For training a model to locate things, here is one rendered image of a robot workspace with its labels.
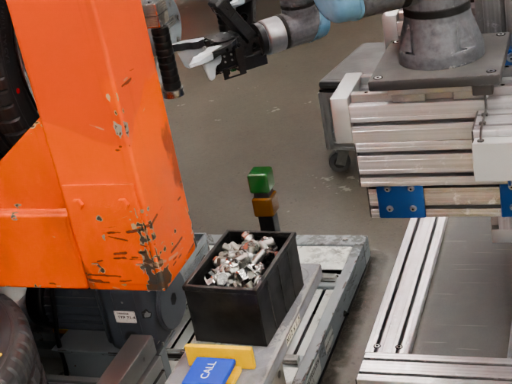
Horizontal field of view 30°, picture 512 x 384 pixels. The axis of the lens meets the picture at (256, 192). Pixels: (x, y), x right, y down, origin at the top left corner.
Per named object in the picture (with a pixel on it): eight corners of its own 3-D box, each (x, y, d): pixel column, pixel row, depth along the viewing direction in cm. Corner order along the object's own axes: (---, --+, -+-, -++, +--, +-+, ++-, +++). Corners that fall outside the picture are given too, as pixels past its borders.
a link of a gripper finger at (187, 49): (166, 73, 203) (208, 68, 201) (160, 46, 200) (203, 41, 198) (170, 68, 206) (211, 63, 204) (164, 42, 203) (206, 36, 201)
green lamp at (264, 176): (256, 184, 182) (252, 165, 180) (276, 184, 181) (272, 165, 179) (249, 194, 179) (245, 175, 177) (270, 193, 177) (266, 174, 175)
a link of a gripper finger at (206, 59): (206, 88, 189) (228, 72, 196) (200, 60, 187) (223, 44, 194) (193, 88, 191) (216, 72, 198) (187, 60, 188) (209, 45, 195)
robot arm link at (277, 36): (284, 18, 199) (267, 12, 206) (265, 24, 197) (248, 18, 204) (290, 52, 202) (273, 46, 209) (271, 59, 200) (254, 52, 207)
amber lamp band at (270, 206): (260, 207, 184) (257, 189, 182) (280, 207, 183) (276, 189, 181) (254, 218, 181) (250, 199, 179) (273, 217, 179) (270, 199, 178)
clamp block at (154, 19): (130, 24, 196) (124, -2, 194) (170, 20, 193) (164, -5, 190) (120, 31, 192) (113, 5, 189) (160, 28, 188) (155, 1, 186)
